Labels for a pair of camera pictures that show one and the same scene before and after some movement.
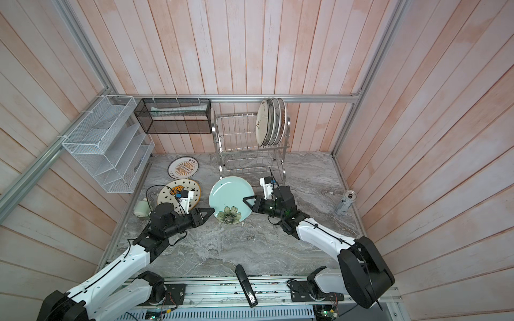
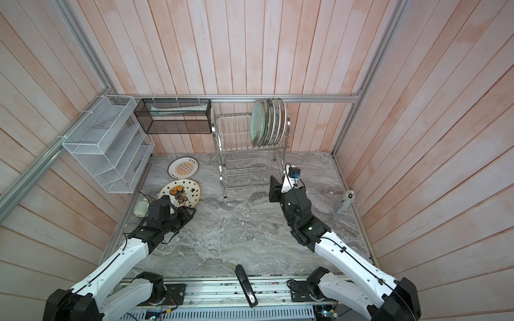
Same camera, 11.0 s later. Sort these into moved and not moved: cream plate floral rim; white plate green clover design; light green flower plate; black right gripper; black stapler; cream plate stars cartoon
Moved: black right gripper; light green flower plate
Not moved: cream plate floral rim; cream plate stars cartoon; black stapler; white plate green clover design
